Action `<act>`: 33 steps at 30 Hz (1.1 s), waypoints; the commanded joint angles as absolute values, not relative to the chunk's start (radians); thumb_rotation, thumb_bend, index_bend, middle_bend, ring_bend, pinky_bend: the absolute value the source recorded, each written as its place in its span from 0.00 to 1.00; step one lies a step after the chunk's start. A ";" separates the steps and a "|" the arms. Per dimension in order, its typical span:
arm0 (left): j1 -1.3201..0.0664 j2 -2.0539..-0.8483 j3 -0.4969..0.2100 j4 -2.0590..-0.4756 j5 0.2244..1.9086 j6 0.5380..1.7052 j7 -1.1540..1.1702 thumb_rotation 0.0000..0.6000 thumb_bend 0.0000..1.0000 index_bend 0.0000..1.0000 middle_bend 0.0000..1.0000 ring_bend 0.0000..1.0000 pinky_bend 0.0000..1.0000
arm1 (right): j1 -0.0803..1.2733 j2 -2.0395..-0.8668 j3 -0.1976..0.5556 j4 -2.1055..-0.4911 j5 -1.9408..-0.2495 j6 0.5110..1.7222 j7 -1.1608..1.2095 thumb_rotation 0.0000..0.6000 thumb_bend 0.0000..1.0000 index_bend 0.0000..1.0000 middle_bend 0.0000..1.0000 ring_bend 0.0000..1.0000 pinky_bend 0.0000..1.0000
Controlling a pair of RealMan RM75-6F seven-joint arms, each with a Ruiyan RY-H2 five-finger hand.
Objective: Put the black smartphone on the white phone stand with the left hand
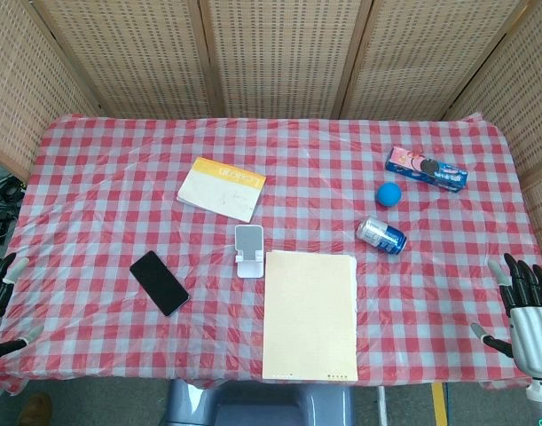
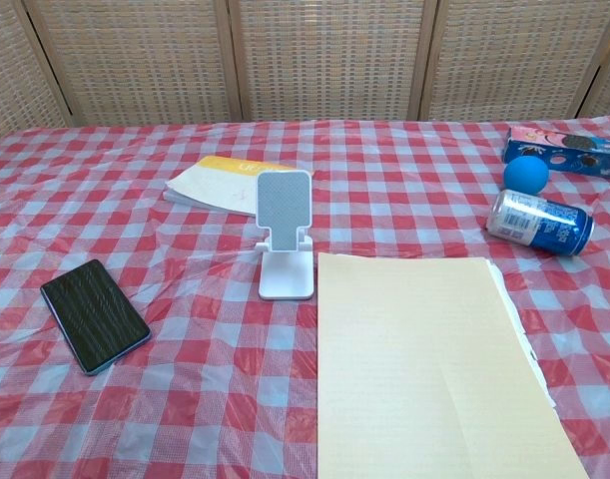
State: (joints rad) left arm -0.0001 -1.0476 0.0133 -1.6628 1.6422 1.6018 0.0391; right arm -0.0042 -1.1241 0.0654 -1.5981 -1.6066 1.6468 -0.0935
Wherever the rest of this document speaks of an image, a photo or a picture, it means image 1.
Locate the brown shoe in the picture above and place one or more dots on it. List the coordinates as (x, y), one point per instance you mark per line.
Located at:
(36, 409)

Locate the beige paper notepad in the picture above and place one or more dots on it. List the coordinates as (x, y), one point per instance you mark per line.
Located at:
(309, 316)

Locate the red white checkered tablecloth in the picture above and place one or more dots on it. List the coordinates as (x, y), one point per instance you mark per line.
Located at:
(97, 186)

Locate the white table leg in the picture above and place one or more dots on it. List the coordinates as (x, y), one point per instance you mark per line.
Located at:
(381, 403)

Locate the blue soda can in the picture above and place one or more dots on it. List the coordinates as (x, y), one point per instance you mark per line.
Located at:
(382, 235)

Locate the black smartphone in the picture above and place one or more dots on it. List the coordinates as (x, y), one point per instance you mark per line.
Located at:
(159, 283)

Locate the woven bamboo screen panel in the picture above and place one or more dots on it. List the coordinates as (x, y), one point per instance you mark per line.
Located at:
(133, 57)
(26, 75)
(523, 97)
(284, 57)
(430, 57)

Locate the blue ball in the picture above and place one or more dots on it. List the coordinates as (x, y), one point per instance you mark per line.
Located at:
(389, 195)

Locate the blue cookie box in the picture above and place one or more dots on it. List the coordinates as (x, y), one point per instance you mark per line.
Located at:
(426, 169)

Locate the yellow white book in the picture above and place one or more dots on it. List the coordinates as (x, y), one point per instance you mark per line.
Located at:
(222, 188)

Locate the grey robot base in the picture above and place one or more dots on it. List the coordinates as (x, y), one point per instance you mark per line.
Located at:
(253, 406)

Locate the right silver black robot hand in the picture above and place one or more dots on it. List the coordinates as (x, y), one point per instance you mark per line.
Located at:
(532, 337)

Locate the white phone stand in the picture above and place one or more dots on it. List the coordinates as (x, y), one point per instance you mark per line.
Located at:
(249, 250)

